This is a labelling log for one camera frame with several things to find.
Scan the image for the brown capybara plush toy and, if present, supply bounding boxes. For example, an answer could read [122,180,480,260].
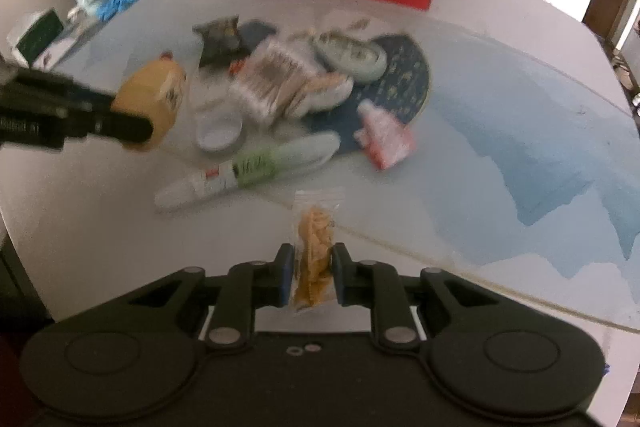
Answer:
[110,52,190,152]

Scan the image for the white tube green label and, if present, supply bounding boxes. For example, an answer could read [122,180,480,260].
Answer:
[154,131,342,214]

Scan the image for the white and green box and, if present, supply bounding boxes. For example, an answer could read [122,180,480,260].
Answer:
[6,7,66,68]

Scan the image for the dark snack packet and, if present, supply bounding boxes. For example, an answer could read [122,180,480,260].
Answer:
[192,16,251,68]

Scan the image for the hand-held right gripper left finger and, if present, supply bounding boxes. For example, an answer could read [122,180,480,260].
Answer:
[127,243,296,353]

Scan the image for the light green case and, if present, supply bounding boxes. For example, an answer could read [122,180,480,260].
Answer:
[312,29,388,82]

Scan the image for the dark blue round mat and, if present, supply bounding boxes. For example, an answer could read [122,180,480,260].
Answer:
[300,34,433,155]

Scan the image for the small clear bag yellow contents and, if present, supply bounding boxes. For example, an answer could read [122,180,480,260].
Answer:
[290,188,347,314]

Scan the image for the clear round container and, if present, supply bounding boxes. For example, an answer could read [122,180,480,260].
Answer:
[189,67,246,152]

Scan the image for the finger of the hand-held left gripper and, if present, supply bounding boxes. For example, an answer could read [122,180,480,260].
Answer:
[15,69,118,108]
[62,107,155,146]

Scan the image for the red and white packet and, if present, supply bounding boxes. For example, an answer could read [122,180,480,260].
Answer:
[354,99,417,171]

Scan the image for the clear cotton swab bag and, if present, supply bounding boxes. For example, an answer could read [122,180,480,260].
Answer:
[227,38,321,128]

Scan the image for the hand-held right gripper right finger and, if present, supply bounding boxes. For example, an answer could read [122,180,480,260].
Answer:
[331,243,501,353]

